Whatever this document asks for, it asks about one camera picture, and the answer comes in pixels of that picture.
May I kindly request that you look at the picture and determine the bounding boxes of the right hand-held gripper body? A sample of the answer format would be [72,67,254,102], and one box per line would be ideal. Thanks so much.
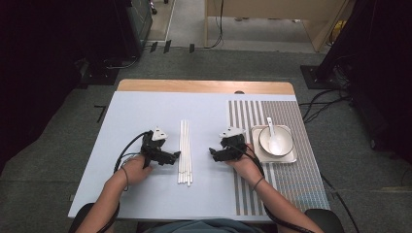
[219,126,249,162]

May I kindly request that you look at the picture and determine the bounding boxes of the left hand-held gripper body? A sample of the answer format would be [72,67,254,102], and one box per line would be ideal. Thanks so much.
[140,126,169,169]

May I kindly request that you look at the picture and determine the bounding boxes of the bundle of white chopsticks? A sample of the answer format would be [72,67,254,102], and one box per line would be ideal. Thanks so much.
[177,119,189,185]

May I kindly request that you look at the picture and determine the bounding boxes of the white ceramic bowl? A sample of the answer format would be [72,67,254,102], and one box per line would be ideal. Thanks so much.
[257,125,294,158]

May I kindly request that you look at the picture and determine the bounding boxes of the person's right hand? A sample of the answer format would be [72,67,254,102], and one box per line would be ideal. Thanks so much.
[226,144,265,188]

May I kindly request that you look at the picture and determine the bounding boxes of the person's left hand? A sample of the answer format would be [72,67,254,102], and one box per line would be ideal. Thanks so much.
[120,154,154,188]

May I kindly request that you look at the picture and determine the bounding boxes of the white ceramic spoon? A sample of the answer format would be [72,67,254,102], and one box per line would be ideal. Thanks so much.
[266,116,284,156]

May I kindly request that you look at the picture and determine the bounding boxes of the dark left wristband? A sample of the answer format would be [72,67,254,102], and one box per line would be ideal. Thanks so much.
[120,166,130,192]

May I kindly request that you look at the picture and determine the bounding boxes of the dark wristband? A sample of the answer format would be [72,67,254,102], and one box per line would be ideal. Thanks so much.
[120,166,130,192]
[252,175,266,192]

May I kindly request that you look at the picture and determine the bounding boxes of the light blue table mat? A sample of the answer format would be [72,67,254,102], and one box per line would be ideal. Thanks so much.
[67,90,299,223]

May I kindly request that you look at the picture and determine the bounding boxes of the dark right wristband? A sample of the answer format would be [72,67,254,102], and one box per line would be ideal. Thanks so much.
[252,175,266,192]

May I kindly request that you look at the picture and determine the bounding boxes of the white square plate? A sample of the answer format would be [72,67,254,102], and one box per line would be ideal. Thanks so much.
[251,124,298,164]

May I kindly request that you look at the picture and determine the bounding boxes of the black tape corner mark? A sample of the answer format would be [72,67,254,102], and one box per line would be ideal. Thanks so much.
[93,104,108,124]

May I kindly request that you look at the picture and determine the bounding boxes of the striped woven placemat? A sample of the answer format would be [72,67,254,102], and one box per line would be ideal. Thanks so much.
[227,100,330,216]

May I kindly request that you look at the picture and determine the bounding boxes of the person's grey-blue shirt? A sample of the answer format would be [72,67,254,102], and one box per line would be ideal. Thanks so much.
[137,217,270,233]

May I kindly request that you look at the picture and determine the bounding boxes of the black stand base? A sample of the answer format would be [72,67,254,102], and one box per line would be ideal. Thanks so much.
[77,57,121,89]
[299,64,346,90]

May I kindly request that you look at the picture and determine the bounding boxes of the black chair armrest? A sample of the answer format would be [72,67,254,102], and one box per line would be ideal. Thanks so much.
[304,208,345,233]
[68,202,98,233]

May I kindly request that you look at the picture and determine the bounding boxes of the dark equipment cabinet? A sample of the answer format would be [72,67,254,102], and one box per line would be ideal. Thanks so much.
[124,0,154,60]

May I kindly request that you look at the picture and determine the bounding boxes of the black curtain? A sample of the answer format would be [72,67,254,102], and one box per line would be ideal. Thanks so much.
[315,0,412,166]
[0,0,134,176]

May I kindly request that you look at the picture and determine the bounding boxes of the light wooden desk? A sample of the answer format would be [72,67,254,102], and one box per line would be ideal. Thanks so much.
[203,0,353,53]

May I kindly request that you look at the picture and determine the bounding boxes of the yellow object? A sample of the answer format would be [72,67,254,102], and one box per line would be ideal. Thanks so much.
[329,19,348,45]

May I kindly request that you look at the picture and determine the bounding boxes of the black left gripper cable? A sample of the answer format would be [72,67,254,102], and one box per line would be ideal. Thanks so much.
[98,130,153,233]

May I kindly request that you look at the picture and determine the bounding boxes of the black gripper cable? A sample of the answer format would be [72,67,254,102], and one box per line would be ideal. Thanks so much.
[98,130,153,233]
[226,142,317,233]

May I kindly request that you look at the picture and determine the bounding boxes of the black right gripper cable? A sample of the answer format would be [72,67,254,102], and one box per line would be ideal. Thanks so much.
[226,142,317,233]

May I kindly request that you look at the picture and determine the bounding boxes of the black floor cables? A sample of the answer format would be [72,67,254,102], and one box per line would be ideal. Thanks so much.
[297,87,354,125]

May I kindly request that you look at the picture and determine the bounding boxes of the black floor cable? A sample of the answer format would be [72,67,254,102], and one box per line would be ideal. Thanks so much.
[320,174,361,233]

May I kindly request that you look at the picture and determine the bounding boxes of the black hanging cable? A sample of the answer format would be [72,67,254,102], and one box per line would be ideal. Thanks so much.
[207,0,225,50]

